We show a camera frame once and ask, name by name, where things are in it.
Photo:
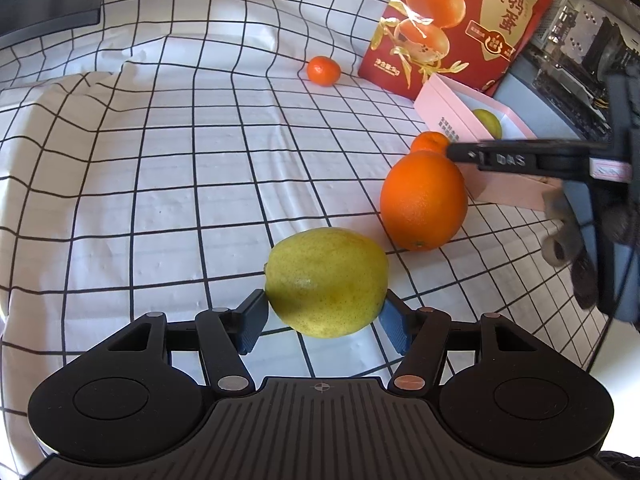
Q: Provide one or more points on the yellow green pear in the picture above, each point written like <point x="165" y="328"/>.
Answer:
<point x="327" y="282"/>

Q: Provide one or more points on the grey gloved right hand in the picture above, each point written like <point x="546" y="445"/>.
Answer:
<point x="574" y="244"/>

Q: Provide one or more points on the yellow green lemon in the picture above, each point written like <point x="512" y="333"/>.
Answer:
<point x="490" y="121"/>

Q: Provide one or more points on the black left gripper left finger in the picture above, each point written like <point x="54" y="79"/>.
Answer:
<point x="224" y="336"/>

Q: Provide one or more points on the glass panel computer case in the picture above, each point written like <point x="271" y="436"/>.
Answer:
<point x="557" y="86"/>

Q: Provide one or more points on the large navel orange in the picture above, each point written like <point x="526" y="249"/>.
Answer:
<point x="423" y="201"/>

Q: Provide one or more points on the white black checkered tablecloth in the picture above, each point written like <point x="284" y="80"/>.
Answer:
<point x="150" y="162"/>

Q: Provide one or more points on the pink white gift box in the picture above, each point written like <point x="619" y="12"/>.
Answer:
<point x="448" y="107"/>

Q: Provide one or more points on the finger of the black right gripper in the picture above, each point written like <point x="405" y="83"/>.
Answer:
<point x="538" y="158"/>

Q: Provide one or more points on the small mandarin on cloth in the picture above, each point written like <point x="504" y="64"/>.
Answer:
<point x="323" y="71"/>

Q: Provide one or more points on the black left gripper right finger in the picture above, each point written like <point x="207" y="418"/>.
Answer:
<point x="419" y="336"/>

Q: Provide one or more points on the red quail egg snack bag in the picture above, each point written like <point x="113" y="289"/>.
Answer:
<point x="473" y="42"/>

